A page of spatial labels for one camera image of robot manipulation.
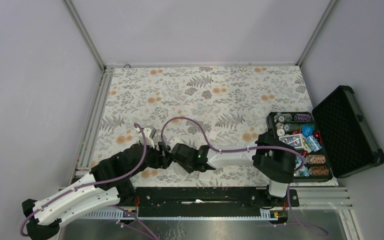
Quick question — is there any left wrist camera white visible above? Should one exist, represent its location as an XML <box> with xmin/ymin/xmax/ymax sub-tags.
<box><xmin>139</xmin><ymin>126</ymin><xmax>157</xmax><ymax>148</ymax></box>

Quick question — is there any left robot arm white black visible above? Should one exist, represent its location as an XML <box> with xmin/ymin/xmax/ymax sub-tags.
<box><xmin>19</xmin><ymin>142</ymin><xmax>173</xmax><ymax>240</ymax></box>

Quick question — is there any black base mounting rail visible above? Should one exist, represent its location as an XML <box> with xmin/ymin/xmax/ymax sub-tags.
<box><xmin>117</xmin><ymin>186</ymin><xmax>300</xmax><ymax>219</ymax></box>

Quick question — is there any white remote battery cover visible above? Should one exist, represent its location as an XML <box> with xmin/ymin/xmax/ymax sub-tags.
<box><xmin>208</xmin><ymin>130</ymin><xmax>218</xmax><ymax>140</ymax></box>

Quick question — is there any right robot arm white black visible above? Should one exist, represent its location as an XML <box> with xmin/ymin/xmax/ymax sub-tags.
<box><xmin>168</xmin><ymin>132</ymin><xmax>302</xmax><ymax>206</ymax></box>

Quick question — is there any playing card deck blue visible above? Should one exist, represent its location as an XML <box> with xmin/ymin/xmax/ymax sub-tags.
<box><xmin>279</xmin><ymin>133</ymin><xmax>308</xmax><ymax>150</ymax></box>

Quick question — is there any blue poker chip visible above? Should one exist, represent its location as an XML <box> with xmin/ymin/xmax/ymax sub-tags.
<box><xmin>301</xmin><ymin>125</ymin><xmax>314</xmax><ymax>138</ymax></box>

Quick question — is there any black poker chip case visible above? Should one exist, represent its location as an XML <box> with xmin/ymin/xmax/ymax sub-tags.
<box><xmin>266</xmin><ymin>85</ymin><xmax>384</xmax><ymax>183</ymax></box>

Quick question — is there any floral patterned table mat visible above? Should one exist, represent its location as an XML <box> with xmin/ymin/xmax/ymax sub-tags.
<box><xmin>89</xmin><ymin>65</ymin><xmax>339</xmax><ymax>188</ymax></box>

